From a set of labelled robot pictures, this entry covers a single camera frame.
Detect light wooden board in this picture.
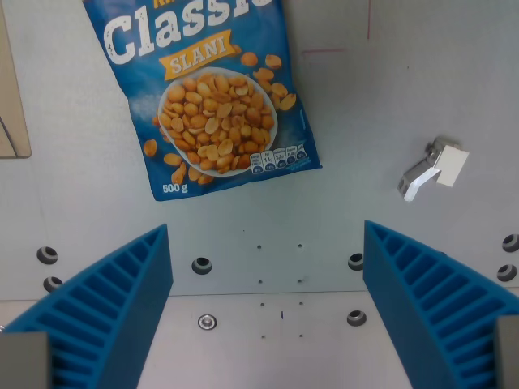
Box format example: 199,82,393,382
0,0,32,160

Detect metal bracket with white label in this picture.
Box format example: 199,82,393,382
397,136,470,203

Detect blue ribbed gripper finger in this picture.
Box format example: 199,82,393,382
362,220,519,389
0,224,174,389

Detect blue salted peanuts bag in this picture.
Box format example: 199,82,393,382
83,0,324,202

